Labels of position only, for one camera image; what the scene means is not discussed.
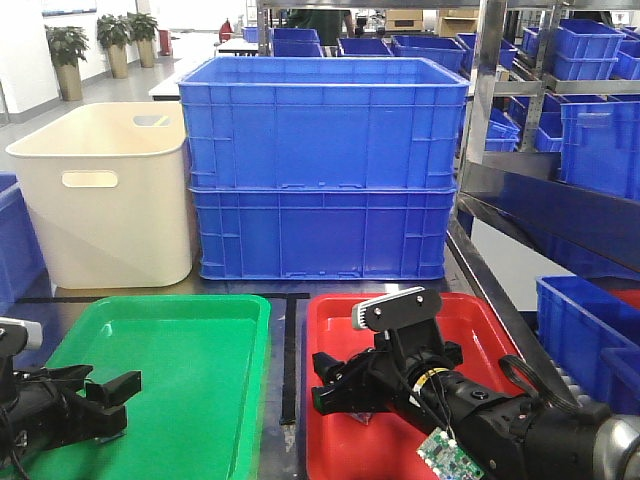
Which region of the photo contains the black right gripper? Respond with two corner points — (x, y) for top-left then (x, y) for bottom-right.
(311, 319), (462, 415)

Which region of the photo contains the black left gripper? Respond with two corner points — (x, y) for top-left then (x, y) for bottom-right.
(14, 365), (142, 450)

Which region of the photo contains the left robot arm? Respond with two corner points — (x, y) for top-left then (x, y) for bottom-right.
(1, 317), (142, 479)

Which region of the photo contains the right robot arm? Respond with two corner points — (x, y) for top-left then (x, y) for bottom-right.
(311, 319), (639, 479)

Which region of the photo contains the red tray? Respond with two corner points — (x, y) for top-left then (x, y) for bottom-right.
(304, 293), (520, 479)

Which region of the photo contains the green tray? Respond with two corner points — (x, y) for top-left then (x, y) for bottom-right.
(24, 295), (271, 479)

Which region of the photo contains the green circuit board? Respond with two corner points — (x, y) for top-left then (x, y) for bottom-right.
(416, 427), (485, 480)

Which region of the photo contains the lower stacked blue crate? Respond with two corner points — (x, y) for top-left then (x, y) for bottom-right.
(191, 186), (456, 280)

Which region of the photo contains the stacked blue crate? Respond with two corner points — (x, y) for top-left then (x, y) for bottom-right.
(179, 57), (469, 189)
(191, 186), (456, 280)

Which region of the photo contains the cream plastic basket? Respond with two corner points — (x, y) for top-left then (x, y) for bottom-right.
(6, 101), (196, 289)

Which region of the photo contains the upper stacked blue crate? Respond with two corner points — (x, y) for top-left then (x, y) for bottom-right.
(179, 57), (469, 189)

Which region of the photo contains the blue bin right foreground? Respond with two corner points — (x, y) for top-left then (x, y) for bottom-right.
(536, 276), (639, 415)

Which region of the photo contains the potted plant background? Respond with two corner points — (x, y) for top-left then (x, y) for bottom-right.
(45, 25), (89, 101)

